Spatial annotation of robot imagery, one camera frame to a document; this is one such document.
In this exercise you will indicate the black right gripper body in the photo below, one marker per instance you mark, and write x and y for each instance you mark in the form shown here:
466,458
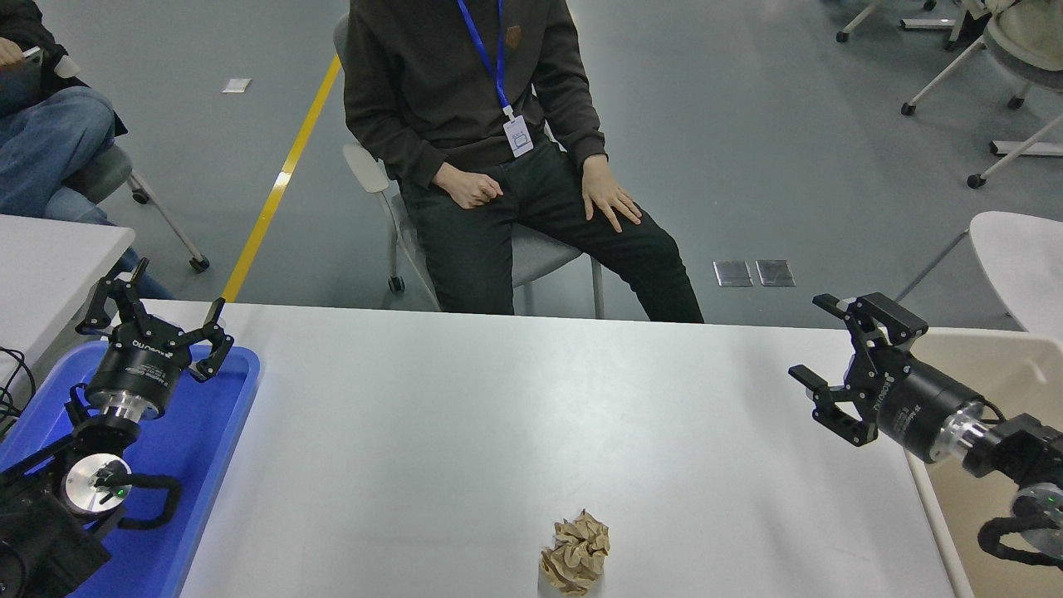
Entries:
909,403

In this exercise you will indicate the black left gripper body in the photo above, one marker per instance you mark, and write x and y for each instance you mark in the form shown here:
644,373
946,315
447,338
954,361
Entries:
137,365

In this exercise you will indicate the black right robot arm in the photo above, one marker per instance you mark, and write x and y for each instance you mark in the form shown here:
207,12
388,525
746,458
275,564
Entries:
1021,453

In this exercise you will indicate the person's left hand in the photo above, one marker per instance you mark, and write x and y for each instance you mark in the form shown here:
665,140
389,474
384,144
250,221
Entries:
10,54
608,195

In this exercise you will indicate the person's right hand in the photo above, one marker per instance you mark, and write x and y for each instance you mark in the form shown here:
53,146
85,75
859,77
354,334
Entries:
469,189

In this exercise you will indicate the blue plastic tray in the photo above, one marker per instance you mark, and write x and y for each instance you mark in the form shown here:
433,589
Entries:
199,432

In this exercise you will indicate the white side table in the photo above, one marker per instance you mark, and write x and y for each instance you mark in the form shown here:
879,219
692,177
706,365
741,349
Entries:
50,266

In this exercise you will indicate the large pale plastic bin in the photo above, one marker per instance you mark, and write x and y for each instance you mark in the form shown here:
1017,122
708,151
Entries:
1021,374

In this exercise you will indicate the silver floor socket plate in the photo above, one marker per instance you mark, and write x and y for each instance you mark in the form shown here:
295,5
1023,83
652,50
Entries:
776,273
734,273

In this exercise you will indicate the grey wheeled chair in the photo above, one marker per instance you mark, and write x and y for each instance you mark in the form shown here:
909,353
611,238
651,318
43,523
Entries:
104,174

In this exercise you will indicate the white round-seat chair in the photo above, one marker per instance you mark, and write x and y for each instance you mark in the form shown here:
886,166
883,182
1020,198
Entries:
1021,266

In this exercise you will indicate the person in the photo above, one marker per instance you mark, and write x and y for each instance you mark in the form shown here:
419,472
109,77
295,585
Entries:
415,83
50,141

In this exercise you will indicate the white chair legs with wheel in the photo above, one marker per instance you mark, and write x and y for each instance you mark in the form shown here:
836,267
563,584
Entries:
1030,148

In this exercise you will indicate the white paper scrap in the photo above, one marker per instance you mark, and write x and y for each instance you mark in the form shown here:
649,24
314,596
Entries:
237,85

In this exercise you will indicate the white chair base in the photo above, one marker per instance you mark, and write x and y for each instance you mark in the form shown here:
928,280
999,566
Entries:
842,36

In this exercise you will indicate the crumpled tan paper ball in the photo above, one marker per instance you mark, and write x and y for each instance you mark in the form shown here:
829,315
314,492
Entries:
577,552

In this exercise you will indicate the white chair beige seat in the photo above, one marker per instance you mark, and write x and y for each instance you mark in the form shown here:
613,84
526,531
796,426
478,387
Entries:
1030,33

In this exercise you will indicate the white grey office chair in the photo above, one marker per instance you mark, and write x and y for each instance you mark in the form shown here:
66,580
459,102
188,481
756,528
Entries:
544,253

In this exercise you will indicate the white badge card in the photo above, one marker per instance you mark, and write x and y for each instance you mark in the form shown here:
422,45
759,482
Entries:
518,137

